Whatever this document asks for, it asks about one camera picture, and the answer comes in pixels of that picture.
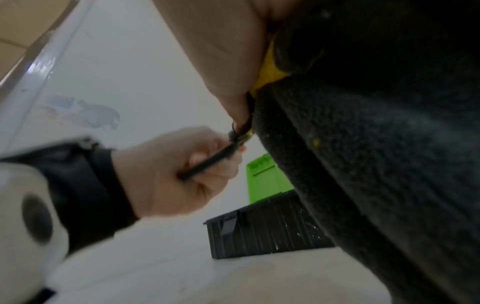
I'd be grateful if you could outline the person's right hand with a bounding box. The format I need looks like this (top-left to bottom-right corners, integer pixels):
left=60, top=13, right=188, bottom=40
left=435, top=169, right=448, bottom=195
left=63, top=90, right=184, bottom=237
left=153, top=0, right=293, bottom=128

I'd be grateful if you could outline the person's left hand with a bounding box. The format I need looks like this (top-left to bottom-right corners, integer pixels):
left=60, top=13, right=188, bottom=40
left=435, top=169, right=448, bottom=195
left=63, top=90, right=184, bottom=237
left=111, top=126, right=248, bottom=219

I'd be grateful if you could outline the yellow piece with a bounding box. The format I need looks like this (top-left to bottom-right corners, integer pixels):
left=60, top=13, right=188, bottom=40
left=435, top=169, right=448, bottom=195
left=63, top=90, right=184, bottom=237
left=249, top=37, right=292, bottom=99

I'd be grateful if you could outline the black slim hand tool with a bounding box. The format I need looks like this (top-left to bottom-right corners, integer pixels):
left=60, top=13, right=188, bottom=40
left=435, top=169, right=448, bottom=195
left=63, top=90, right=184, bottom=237
left=178, top=122, right=257, bottom=181

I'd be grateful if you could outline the green toolbox lid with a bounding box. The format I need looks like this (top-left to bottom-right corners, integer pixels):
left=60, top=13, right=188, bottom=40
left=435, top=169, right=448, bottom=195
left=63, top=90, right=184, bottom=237
left=246, top=153, right=296, bottom=205

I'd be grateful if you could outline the black plastic toolbox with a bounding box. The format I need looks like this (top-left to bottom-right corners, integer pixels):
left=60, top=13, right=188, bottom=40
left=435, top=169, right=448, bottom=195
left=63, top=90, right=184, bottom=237
left=203, top=190, right=337, bottom=260

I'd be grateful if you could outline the black fleece cloth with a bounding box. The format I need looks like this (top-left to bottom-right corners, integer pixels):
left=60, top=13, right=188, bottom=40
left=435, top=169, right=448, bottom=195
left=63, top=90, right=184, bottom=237
left=251, top=0, right=480, bottom=304

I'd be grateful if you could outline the black wrist strap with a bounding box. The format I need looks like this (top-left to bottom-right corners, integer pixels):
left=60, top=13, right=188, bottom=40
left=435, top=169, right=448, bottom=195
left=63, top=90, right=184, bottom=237
left=3, top=142, right=140, bottom=257

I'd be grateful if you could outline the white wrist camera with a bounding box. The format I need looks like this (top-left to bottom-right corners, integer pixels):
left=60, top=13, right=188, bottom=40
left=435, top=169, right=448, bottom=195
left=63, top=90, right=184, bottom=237
left=0, top=161, right=71, bottom=304

